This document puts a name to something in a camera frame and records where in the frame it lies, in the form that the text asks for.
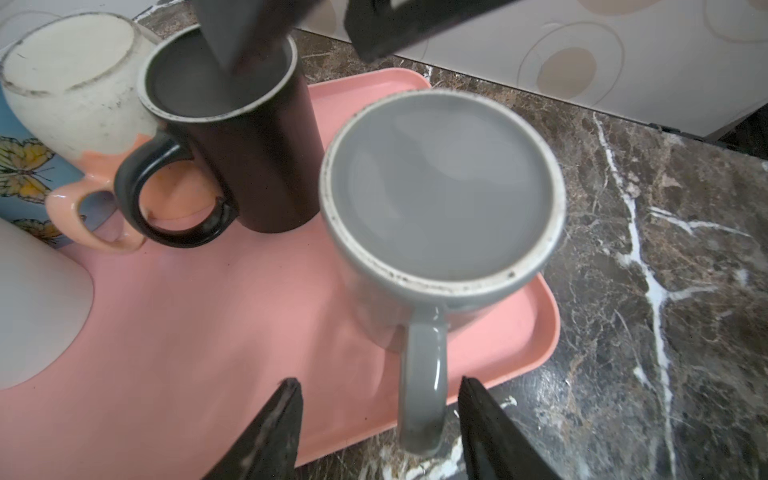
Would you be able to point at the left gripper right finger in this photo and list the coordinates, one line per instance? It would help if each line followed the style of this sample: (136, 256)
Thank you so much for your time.
(493, 446)

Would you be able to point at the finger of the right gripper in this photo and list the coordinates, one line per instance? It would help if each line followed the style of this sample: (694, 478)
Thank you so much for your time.
(242, 33)
(378, 29)

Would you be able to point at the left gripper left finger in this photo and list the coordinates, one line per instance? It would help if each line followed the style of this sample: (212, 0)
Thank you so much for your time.
(268, 447)

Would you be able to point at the black mug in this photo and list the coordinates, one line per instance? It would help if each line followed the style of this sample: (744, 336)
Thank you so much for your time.
(253, 134)

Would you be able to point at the dark grey mug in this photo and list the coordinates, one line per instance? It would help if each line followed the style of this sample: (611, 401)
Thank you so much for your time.
(441, 204)

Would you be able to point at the cream and salmon mug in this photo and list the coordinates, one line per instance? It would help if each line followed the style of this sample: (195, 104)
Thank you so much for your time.
(73, 84)

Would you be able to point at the blue butterfly mug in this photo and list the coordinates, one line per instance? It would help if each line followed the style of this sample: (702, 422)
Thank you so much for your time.
(24, 180)

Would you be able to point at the white ribbed mug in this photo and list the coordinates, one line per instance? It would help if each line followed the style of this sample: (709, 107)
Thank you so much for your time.
(46, 298)

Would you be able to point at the pink plastic tray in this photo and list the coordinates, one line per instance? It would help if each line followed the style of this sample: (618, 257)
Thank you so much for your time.
(183, 347)

